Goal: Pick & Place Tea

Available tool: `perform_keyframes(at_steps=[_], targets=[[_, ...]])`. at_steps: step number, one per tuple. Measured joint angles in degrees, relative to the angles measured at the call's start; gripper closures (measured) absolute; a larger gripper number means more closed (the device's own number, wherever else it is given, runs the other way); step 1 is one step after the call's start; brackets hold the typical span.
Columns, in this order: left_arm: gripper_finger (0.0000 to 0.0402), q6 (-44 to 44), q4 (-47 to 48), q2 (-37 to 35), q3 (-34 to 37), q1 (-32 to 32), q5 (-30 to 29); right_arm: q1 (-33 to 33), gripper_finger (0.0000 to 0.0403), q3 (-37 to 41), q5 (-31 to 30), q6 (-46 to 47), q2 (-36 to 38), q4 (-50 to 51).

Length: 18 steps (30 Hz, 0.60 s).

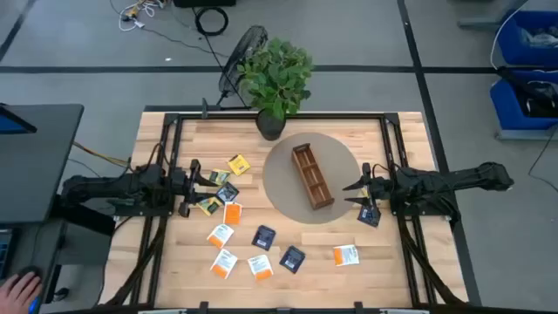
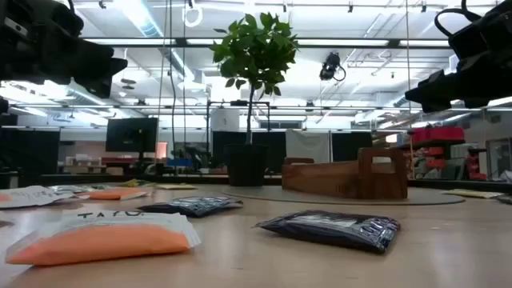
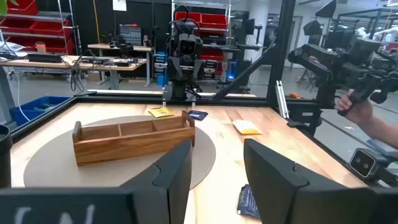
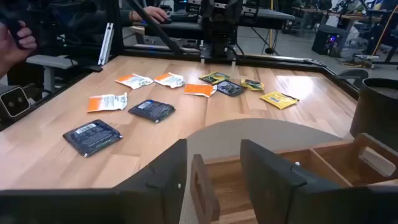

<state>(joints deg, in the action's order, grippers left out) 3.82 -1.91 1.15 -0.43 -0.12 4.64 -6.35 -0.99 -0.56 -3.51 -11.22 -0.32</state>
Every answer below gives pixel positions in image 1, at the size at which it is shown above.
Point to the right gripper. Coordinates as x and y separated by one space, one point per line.
381 188

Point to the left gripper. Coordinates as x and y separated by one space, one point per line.
183 185

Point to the black tea packet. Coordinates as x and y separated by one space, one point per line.
263 237
292 259
227 193
368 217

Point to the white orange tea packet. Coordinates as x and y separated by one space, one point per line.
260 267
220 236
224 264
346 255

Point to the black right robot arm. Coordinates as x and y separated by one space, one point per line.
457 179

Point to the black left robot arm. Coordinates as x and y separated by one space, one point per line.
109 187

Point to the wooden tea organizer box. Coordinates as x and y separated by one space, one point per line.
313 176

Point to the round grey mat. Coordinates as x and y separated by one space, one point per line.
283 187

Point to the green plant in black pot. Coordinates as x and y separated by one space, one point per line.
274 78

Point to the black floor fan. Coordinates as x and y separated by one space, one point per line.
244 48

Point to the black desk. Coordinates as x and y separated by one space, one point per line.
39 165

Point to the blue storage bin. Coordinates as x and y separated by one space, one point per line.
514 43
508 109

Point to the grey table foot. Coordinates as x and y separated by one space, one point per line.
523 135
479 22

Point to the black box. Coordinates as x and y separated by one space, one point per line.
204 2

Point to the black computer mouse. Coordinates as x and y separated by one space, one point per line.
28 270

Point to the black pole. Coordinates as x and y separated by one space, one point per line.
519 83

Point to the monitor with blue screen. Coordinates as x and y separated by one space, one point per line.
11 122

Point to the black keyboard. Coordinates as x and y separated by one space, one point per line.
5 253

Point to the person's hand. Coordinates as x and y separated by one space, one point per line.
17 294

